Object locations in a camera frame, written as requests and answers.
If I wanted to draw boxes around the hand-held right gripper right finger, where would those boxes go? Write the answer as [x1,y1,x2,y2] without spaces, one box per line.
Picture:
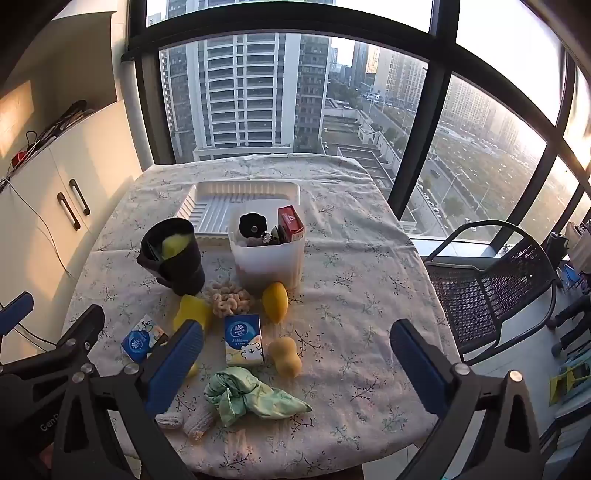
[389,318,543,480]

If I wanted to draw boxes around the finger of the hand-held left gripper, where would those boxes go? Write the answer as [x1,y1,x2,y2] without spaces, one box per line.
[0,304,106,398]
[0,292,35,340]

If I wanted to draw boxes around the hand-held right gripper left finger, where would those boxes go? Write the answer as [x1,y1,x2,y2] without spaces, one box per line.
[53,318,206,480]

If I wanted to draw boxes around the blue and yellow tissue pack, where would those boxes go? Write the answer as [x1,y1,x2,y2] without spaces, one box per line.
[121,315,169,363]
[224,315,265,367]

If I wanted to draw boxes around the yellow rectangular sponge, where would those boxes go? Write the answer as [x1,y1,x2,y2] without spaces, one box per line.
[173,294,214,378]

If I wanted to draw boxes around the green cloth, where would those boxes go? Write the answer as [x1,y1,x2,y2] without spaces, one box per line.
[204,366,313,428]

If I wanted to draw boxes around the beige chenille scrunchie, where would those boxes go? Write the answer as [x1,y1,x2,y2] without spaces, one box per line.
[203,281,254,319]

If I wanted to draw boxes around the beige gourd-shaped sponge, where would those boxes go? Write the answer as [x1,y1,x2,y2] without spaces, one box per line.
[269,337,303,377]

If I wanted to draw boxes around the yellow lemon-shaped sponge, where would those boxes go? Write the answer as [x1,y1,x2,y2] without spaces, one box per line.
[262,281,289,324]

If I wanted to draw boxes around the white plastic tray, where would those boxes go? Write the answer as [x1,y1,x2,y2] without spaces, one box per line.
[178,181,301,236]

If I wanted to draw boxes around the white cabinet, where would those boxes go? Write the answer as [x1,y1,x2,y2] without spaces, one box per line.
[0,99,144,365]

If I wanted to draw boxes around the black pitcher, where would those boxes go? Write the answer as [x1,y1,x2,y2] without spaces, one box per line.
[136,218,206,296]

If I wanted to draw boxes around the black mesh chair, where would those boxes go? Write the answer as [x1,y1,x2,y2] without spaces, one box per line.
[422,220,559,365]

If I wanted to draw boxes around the floral tablecloth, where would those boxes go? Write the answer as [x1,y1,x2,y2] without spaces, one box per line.
[60,154,462,480]

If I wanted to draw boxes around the yellow fluffy ball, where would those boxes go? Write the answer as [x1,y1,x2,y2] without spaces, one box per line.
[159,233,192,259]

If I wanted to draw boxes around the white plastic bin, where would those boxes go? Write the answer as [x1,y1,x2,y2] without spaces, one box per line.
[228,205,306,291]

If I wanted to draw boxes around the yellow-green item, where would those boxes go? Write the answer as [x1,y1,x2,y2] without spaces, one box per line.
[549,360,591,407]

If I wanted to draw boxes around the black round object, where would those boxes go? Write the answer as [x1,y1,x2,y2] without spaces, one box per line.
[239,213,265,238]

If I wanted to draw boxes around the dark furniture legs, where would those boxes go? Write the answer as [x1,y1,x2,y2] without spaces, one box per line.
[547,300,591,356]

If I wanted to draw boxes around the red box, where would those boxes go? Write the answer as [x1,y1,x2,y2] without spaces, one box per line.
[277,205,304,243]

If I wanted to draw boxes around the black items on cabinet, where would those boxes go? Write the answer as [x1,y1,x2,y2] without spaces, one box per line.
[34,99,95,148]

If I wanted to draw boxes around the thin black cable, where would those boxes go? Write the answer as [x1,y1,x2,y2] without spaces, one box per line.
[0,178,75,280]

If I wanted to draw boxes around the dark cabinet handle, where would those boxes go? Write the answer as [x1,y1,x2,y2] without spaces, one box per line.
[57,193,81,232]
[69,179,90,216]

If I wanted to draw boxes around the black window frame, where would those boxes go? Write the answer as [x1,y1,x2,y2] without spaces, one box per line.
[122,0,591,245]

